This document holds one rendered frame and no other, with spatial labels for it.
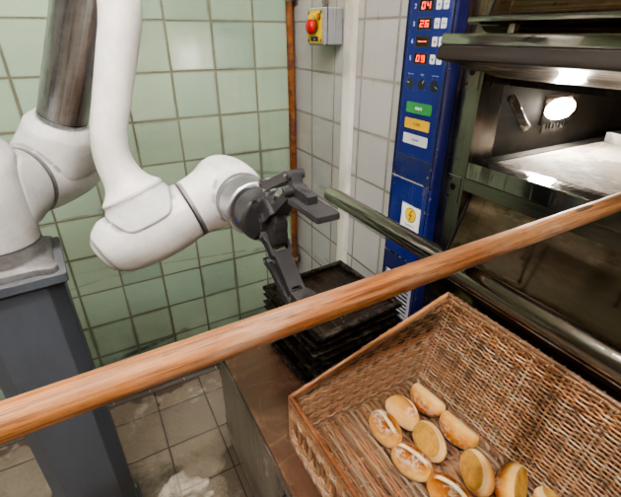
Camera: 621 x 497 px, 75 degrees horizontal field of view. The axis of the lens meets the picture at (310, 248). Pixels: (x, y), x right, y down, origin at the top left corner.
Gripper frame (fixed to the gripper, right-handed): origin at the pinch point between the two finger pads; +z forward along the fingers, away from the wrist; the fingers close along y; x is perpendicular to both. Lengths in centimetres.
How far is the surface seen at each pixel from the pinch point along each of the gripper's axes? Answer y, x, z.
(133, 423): 120, 29, -102
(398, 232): 2.6, -18.3, -7.3
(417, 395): 56, -38, -15
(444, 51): -22, -41, -25
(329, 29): -26, -52, -82
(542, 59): -21.2, -40.6, -5.1
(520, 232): -1.0, -27.2, 6.5
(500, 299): 3.3, -17.6, 11.8
